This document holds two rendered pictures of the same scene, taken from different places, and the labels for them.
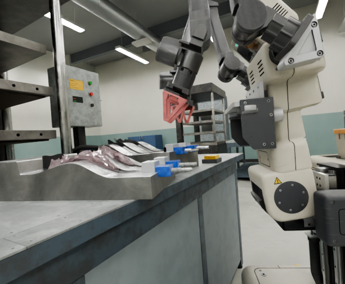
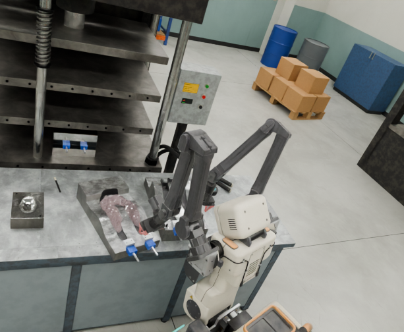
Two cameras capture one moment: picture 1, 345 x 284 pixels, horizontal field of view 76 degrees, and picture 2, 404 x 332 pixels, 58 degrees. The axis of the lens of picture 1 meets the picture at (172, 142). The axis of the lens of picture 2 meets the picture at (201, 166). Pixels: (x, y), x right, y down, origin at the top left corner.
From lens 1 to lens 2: 160 cm
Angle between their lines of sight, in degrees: 42
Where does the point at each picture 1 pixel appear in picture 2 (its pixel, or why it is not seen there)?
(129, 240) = (109, 261)
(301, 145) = (208, 295)
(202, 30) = (162, 214)
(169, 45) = (153, 203)
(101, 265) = (91, 264)
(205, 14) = (169, 207)
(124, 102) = not seen: outside the picture
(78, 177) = (99, 226)
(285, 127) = (214, 278)
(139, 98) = not seen: outside the picture
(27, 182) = (87, 207)
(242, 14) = (177, 226)
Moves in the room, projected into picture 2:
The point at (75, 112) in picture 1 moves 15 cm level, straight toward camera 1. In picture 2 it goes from (180, 111) to (173, 119)
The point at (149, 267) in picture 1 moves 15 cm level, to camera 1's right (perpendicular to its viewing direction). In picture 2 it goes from (120, 274) to (138, 292)
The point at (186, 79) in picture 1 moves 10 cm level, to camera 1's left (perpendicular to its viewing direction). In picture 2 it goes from (153, 224) to (139, 211)
